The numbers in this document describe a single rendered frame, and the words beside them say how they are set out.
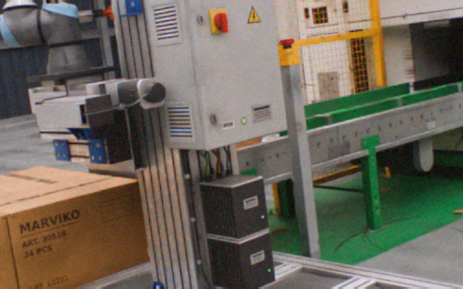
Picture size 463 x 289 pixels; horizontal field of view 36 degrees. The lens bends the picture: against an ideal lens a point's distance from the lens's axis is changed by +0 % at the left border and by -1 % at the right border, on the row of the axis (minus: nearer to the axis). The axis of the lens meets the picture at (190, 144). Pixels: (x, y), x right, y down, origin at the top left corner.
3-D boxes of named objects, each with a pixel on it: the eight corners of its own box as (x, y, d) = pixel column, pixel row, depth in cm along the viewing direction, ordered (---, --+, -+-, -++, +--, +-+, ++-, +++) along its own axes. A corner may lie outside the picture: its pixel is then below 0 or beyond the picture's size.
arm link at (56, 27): (79, 39, 239) (73, -2, 237) (39, 45, 240) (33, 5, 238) (86, 39, 251) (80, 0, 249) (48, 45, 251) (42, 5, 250)
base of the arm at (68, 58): (100, 67, 245) (96, 37, 244) (61, 72, 236) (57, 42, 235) (77, 69, 257) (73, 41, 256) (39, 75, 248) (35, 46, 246)
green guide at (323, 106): (397, 95, 481) (396, 81, 479) (410, 94, 472) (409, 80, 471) (210, 139, 389) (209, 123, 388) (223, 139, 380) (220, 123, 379)
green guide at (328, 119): (468, 93, 437) (468, 79, 436) (484, 92, 429) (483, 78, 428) (279, 142, 346) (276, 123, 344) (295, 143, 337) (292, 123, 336)
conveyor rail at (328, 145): (483, 117, 433) (480, 86, 430) (491, 117, 429) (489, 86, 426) (173, 209, 300) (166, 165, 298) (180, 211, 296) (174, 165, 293)
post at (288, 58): (312, 268, 326) (287, 48, 313) (323, 271, 321) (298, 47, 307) (302, 272, 322) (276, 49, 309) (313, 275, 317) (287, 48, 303)
